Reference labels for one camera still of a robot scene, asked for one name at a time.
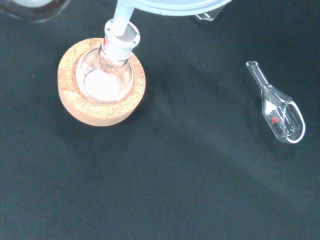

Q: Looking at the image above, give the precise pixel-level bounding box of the clear acrylic funnel stand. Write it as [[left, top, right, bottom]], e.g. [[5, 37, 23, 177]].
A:
[[193, 9, 221, 22]]

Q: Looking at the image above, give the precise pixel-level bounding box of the cork ring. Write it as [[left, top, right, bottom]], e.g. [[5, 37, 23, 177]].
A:
[[57, 37, 147, 128]]

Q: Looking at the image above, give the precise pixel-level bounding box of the black cloth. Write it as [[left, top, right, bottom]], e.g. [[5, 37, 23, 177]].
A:
[[0, 0, 320, 240]]

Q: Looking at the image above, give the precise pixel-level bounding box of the glass round-bottom flask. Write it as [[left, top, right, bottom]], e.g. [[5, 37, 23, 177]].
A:
[[74, 19, 141, 104]]

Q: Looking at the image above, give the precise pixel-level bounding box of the glass weighing funnel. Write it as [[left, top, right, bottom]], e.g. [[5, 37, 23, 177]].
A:
[[245, 60, 307, 145]]

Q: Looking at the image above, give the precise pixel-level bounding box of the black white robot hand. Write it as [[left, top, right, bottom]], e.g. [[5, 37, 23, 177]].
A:
[[0, 0, 72, 24]]

